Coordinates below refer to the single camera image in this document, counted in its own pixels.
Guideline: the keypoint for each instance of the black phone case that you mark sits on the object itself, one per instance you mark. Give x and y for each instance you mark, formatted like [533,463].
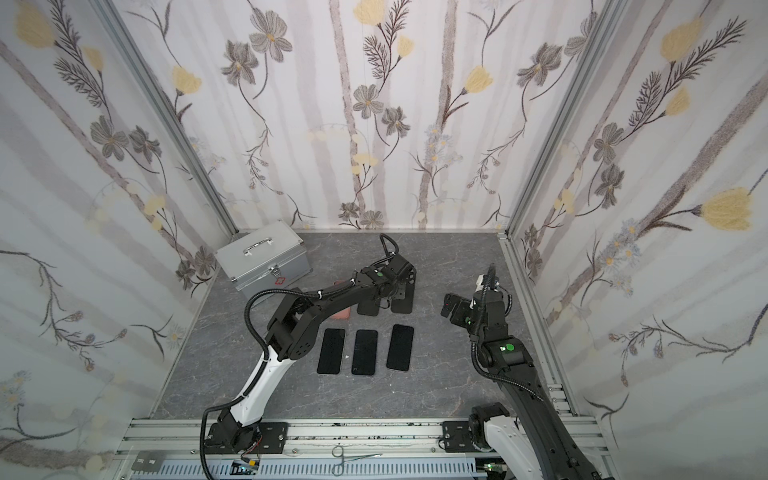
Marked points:
[370,307]
[402,302]

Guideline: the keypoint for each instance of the black phone with silver edge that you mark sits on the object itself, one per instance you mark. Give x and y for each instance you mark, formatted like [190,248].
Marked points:
[332,349]

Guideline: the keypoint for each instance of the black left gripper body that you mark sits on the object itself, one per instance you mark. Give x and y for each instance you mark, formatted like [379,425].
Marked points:
[387,288]

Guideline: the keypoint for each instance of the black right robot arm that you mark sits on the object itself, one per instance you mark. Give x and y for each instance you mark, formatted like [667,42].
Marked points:
[530,437]

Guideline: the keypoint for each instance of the silver aluminium case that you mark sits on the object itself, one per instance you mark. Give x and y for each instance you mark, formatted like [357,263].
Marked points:
[274,256]

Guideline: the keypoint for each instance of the steel forceps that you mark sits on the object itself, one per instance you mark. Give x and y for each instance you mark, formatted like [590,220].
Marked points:
[338,452]

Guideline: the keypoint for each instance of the pink phone case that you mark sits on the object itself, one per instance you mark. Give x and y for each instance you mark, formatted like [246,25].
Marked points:
[344,314]

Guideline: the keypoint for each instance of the white slotted cable duct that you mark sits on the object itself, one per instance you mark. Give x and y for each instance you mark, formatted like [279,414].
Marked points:
[371,468]

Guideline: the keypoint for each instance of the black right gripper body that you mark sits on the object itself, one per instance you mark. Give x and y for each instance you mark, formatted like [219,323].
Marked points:
[459,308]

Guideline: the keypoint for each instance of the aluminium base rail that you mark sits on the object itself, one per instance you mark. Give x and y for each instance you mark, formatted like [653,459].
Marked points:
[299,437]

